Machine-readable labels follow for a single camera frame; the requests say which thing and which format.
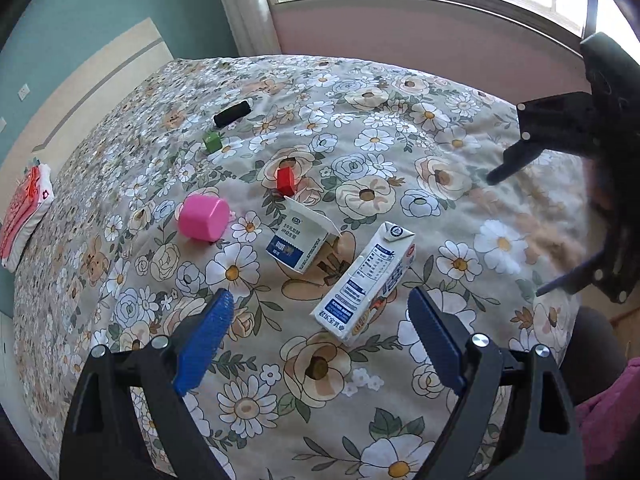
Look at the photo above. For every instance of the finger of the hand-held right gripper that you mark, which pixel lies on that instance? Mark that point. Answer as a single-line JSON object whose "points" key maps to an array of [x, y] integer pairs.
{"points": [[555, 120], [617, 270]]}

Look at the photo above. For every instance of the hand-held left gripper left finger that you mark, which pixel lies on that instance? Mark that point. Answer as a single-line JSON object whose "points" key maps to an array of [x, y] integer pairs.
{"points": [[206, 342]]}

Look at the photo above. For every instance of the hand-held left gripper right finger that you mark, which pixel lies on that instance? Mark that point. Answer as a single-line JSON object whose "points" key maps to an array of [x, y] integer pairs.
{"points": [[434, 342]]}

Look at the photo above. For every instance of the green cube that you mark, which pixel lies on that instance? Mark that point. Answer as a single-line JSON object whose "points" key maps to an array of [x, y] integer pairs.
{"points": [[212, 141]]}

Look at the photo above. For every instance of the black foam cylinder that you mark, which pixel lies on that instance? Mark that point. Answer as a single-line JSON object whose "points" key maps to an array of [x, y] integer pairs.
{"points": [[231, 113]]}

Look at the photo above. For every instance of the dark grey stool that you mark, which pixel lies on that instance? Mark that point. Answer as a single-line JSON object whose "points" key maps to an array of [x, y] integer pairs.
{"points": [[597, 347]]}

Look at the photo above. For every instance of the tall white milk carton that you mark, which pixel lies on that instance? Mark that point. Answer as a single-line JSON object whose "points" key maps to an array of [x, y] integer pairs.
{"points": [[362, 287]]}

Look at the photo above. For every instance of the pink plastic cup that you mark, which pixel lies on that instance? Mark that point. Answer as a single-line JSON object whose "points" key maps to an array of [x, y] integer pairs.
{"points": [[204, 217]]}

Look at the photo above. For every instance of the open white milk carton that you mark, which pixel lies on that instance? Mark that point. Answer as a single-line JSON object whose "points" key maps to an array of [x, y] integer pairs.
{"points": [[300, 242]]}

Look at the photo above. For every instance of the red block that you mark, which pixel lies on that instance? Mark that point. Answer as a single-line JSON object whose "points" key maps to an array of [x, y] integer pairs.
{"points": [[286, 181]]}

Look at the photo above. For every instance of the floral bedsheet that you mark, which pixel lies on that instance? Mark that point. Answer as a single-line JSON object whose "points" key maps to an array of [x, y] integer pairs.
{"points": [[350, 110]]}

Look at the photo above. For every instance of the beige headboard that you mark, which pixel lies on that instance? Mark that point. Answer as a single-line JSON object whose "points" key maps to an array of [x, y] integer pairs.
{"points": [[75, 85]]}

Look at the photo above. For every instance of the white curtain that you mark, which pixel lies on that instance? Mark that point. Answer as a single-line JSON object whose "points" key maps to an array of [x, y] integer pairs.
{"points": [[240, 5]]}

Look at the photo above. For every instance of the white wall socket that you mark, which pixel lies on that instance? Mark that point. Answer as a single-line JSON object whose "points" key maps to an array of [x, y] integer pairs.
{"points": [[23, 91]]}

